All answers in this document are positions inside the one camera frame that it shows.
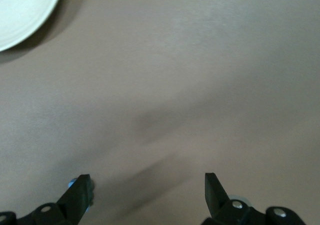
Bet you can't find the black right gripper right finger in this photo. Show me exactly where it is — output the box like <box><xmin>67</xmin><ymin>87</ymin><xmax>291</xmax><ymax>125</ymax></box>
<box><xmin>203</xmin><ymin>172</ymin><xmax>305</xmax><ymax>225</ymax></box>

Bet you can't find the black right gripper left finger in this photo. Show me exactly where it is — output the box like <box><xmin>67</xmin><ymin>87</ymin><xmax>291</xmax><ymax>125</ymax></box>
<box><xmin>0</xmin><ymin>174</ymin><xmax>91</xmax><ymax>225</ymax></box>

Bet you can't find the brown table cover sheet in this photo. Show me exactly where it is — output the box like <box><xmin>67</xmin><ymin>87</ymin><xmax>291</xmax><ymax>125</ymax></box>
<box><xmin>0</xmin><ymin>0</ymin><xmax>320</xmax><ymax>225</ymax></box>

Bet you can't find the beige plate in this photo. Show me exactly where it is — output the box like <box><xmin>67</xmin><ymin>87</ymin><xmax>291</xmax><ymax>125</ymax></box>
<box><xmin>0</xmin><ymin>0</ymin><xmax>64</xmax><ymax>53</ymax></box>

